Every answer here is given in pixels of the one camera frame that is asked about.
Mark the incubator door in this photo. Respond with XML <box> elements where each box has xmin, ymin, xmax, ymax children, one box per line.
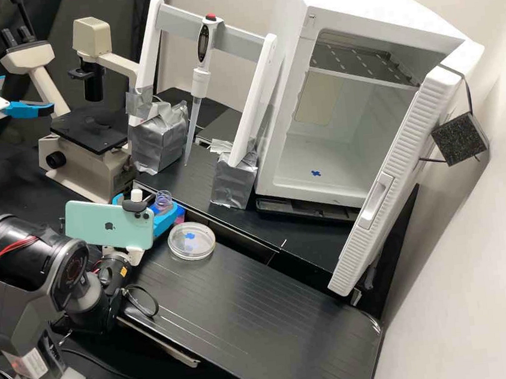
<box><xmin>302</xmin><ymin>36</ymin><xmax>506</xmax><ymax>300</ymax></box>

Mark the black tray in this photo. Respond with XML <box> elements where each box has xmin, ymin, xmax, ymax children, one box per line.
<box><xmin>253</xmin><ymin>185</ymin><xmax>367</xmax><ymax>234</ymax></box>

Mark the white incubator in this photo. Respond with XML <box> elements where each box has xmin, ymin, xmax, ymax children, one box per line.
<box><xmin>234</xmin><ymin>0</ymin><xmax>484</xmax><ymax>220</ymax></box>

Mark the petri dish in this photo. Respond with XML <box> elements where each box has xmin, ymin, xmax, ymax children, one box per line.
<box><xmin>165</xmin><ymin>218</ymin><xmax>219</xmax><ymax>264</ymax></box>

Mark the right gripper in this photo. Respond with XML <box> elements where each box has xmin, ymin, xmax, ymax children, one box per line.
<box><xmin>97</xmin><ymin>191</ymin><xmax>147</xmax><ymax>269</ymax></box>

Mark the right wrist camera phone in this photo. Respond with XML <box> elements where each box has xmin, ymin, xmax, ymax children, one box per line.
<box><xmin>62</xmin><ymin>187</ymin><xmax>159</xmax><ymax>260</ymax></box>

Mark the blue bottle holder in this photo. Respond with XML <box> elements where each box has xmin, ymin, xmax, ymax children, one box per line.
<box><xmin>147</xmin><ymin>200</ymin><xmax>182</xmax><ymax>238</ymax></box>

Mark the pipette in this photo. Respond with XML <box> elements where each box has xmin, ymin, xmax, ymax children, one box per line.
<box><xmin>167</xmin><ymin>11</ymin><xmax>239</xmax><ymax>167</ymax></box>

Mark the black cable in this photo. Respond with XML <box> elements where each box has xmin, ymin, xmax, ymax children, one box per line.
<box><xmin>119</xmin><ymin>281</ymin><xmax>161</xmax><ymax>322</ymax></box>

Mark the white pipette stand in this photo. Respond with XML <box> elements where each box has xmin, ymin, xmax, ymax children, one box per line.
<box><xmin>114</xmin><ymin>0</ymin><xmax>301</xmax><ymax>221</ymax></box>

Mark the cream microscope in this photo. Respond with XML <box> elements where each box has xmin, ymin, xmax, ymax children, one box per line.
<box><xmin>0</xmin><ymin>11</ymin><xmax>156</xmax><ymax>215</ymax></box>

